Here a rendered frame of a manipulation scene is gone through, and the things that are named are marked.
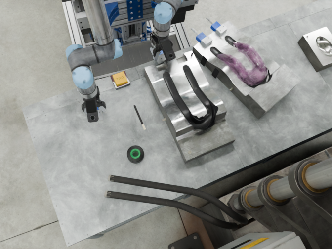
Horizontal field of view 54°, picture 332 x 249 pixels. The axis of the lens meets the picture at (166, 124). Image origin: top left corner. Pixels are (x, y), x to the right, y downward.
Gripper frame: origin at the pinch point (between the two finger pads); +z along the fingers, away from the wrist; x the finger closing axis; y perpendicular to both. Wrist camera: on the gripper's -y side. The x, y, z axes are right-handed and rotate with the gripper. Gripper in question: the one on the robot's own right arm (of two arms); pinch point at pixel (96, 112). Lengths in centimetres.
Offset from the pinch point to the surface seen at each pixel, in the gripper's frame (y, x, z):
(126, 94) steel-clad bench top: 9.3, -15.3, 4.6
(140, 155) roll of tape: -23.8, -17.9, 1.0
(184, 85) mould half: 6.4, -43.8, -3.8
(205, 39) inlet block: 30, -60, -4
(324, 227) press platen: -66, -70, -45
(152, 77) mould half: 12.2, -29.4, -4.4
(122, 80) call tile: 15.7, -14.7, 0.9
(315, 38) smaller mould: 24, -119, -2
